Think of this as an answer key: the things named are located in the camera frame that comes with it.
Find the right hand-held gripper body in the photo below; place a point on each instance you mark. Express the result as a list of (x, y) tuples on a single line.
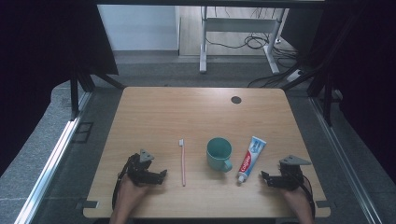
[(291, 179)]

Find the white power strip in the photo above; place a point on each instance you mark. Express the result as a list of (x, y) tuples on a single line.
[(294, 75)]

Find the pink toothbrush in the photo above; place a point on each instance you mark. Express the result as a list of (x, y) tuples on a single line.
[(183, 165)]

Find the person's left hand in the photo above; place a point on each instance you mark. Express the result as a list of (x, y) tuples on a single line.
[(130, 191)]

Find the white desk frame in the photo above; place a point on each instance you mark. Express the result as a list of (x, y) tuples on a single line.
[(239, 25)]

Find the dark curtain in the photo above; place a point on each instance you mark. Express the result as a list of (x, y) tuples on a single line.
[(367, 62), (37, 46)]

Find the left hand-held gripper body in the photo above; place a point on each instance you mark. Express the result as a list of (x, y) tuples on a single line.
[(138, 171)]

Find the grey table bracket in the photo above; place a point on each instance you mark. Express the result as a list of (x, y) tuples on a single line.
[(88, 204)]

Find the white toothpaste tube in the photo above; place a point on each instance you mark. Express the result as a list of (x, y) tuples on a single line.
[(250, 158)]

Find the black metal stand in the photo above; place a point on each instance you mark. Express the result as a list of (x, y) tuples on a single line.
[(74, 96), (327, 102)]

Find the teal cup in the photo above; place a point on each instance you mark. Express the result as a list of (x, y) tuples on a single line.
[(218, 161)]

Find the aluminium rail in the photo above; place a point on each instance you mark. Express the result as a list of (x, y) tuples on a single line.
[(49, 171), (345, 165)]

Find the person's right hand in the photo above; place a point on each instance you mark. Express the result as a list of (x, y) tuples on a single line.
[(299, 196)]

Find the round black table grommet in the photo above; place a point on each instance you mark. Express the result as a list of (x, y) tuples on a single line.
[(236, 100)]

